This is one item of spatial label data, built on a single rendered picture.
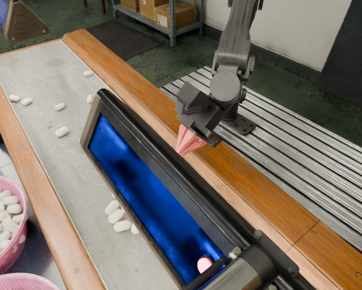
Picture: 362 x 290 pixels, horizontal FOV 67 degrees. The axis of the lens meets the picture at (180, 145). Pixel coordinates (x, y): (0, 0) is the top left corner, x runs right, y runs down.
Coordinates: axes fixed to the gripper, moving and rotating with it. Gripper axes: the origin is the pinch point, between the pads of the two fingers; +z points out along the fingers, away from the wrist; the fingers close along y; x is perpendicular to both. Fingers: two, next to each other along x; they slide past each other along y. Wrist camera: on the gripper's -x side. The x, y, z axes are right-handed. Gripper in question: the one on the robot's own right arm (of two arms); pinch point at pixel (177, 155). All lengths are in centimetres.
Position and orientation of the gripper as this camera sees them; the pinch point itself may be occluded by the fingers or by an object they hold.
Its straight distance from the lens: 63.4
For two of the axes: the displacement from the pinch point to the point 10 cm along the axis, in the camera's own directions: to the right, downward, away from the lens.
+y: 6.0, 5.7, -5.7
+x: 5.2, 2.6, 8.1
